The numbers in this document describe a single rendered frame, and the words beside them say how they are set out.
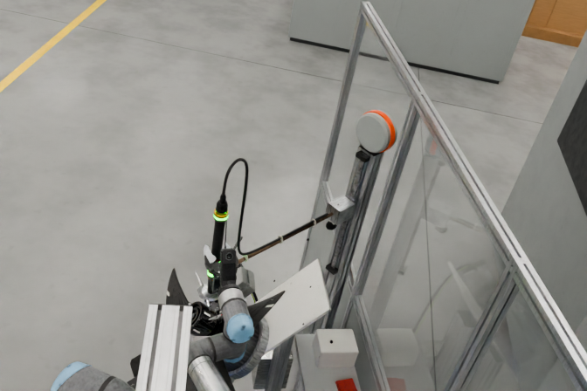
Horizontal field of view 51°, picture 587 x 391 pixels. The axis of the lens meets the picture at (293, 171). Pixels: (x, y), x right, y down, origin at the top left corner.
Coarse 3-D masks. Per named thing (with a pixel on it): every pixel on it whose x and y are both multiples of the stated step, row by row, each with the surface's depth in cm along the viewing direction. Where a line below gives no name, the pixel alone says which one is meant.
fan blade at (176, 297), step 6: (174, 270) 258; (174, 276) 256; (174, 282) 255; (168, 288) 261; (174, 288) 255; (180, 288) 249; (174, 294) 254; (180, 294) 249; (168, 300) 261; (174, 300) 255; (180, 300) 249; (186, 300) 243
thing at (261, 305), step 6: (276, 294) 225; (282, 294) 220; (264, 300) 224; (276, 300) 216; (252, 306) 220; (258, 306) 218; (264, 306) 216; (252, 312) 214; (258, 312) 213; (264, 312) 211; (222, 318) 221; (252, 318) 210; (258, 318) 209
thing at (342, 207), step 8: (336, 200) 243; (344, 200) 244; (352, 200) 244; (328, 208) 241; (336, 208) 239; (344, 208) 240; (352, 208) 243; (336, 216) 240; (344, 216) 242; (336, 224) 241
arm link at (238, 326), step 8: (224, 304) 180; (232, 304) 179; (240, 304) 180; (224, 312) 179; (232, 312) 177; (240, 312) 177; (248, 312) 179; (224, 320) 178; (232, 320) 175; (240, 320) 175; (248, 320) 176; (224, 328) 179; (232, 328) 174; (240, 328) 173; (248, 328) 174; (232, 336) 174; (240, 336) 175; (248, 336) 176
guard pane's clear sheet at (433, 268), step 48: (384, 96) 260; (336, 144) 330; (432, 144) 212; (336, 192) 325; (432, 192) 210; (384, 240) 253; (432, 240) 208; (480, 240) 177; (384, 288) 250; (432, 288) 206; (480, 288) 176; (384, 336) 248; (432, 336) 205; (528, 336) 152; (384, 384) 245; (432, 384) 203; (480, 384) 173; (528, 384) 151
